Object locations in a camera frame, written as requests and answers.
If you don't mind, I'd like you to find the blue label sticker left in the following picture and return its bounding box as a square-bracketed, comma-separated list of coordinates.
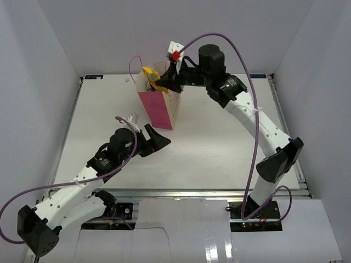
[84, 75, 104, 79]

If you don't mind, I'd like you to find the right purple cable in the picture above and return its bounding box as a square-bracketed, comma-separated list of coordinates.
[179, 33, 292, 223]

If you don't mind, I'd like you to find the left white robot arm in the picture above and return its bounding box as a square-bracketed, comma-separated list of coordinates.
[17, 124, 171, 258]

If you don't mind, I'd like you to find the pink paper gift bag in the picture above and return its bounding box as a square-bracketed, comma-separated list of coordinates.
[132, 61, 180, 130]

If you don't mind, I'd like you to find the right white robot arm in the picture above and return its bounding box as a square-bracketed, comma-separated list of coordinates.
[156, 41, 304, 219]

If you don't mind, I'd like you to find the aluminium front rail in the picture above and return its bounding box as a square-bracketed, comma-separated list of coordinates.
[93, 188, 310, 201]

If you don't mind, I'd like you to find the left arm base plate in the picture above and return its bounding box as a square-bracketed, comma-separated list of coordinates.
[105, 202, 133, 220]

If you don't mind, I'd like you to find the blue label sticker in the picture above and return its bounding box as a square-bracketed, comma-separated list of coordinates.
[250, 74, 267, 79]
[84, 75, 104, 79]

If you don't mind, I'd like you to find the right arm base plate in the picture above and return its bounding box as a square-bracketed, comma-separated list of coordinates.
[225, 201, 281, 220]

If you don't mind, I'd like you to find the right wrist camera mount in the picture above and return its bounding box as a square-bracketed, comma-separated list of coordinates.
[166, 41, 184, 72]

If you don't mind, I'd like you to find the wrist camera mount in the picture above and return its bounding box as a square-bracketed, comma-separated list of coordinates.
[166, 41, 184, 72]
[126, 113, 139, 131]

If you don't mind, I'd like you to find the blue label sticker right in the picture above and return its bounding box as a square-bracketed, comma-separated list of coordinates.
[250, 74, 267, 79]

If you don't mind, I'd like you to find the yellow M&M packet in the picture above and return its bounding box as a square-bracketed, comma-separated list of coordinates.
[142, 67, 168, 94]

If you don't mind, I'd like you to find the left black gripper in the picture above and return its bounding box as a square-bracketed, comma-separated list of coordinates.
[120, 124, 171, 163]

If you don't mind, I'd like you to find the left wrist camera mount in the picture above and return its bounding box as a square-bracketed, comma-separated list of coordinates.
[126, 113, 139, 131]

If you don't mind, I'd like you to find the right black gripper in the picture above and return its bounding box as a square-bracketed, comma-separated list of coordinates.
[157, 59, 212, 93]

